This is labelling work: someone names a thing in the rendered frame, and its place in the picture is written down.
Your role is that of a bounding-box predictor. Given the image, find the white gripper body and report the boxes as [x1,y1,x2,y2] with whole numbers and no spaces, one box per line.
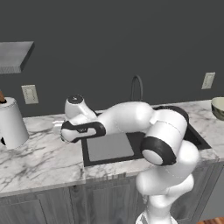
[52,119,67,136]

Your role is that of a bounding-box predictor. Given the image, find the black sink basin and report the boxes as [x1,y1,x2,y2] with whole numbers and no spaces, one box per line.
[80,106,212,168]

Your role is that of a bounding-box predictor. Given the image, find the grey cabinet door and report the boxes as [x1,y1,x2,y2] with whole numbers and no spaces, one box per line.
[69,174,142,224]
[174,162,224,223]
[0,189,73,224]

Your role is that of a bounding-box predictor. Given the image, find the brown wooden rod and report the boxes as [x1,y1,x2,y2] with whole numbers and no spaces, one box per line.
[0,89,7,104]

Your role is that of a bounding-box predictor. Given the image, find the dark arched tap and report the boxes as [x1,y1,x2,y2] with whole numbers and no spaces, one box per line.
[129,74,144,102]

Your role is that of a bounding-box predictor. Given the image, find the white wall socket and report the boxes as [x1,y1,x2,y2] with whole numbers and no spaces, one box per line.
[200,72,216,90]
[21,84,39,105]

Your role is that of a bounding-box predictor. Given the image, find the grey wall shelf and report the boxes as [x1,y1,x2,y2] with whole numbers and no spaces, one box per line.
[0,40,35,74]

